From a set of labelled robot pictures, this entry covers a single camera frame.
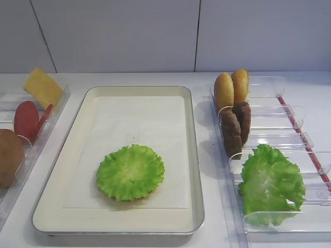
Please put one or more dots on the green lettuce leaf on tray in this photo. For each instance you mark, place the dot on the green lettuce leaf on tray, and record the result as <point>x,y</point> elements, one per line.
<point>131,173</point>

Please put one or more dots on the left brown meat patty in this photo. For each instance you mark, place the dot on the left brown meat patty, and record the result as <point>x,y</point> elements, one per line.
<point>231,133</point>

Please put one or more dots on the brown meat patty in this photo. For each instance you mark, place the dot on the brown meat patty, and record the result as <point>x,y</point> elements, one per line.
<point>242,111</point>
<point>231,133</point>

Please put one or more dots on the right brown meat patty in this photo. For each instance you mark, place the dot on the right brown meat patty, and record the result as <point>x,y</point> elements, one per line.
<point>242,111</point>

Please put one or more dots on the thin red tomato slice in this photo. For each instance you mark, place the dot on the thin red tomato slice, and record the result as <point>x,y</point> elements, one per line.
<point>43,120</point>

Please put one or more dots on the green lettuce leaf in rack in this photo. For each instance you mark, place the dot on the green lettuce leaf in rack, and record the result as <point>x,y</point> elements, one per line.
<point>272,188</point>

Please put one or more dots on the yellow cheese slice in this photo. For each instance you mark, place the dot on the yellow cheese slice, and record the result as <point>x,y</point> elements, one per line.
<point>43,88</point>

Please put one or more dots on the left golden bun slice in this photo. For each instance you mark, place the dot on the left golden bun slice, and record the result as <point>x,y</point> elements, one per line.
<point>223,91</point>

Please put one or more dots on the golden bun slice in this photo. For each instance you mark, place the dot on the golden bun slice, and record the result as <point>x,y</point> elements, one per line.
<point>240,78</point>
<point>223,91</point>

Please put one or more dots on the right golden bun slice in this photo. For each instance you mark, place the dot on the right golden bun slice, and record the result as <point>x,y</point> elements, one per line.
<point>240,78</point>

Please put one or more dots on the clear acrylic right rack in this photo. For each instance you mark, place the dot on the clear acrylic right rack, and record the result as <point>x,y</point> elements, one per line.
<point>275,123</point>

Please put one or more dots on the clear acrylic rack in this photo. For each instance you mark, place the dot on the clear acrylic rack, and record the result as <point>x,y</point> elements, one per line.
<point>275,123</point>
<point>9,103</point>

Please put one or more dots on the brown bun top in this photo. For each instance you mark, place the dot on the brown bun top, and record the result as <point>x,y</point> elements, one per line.
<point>12,154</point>

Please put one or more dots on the clear acrylic left rack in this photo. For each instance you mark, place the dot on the clear acrylic left rack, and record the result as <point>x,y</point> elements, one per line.
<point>9,103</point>

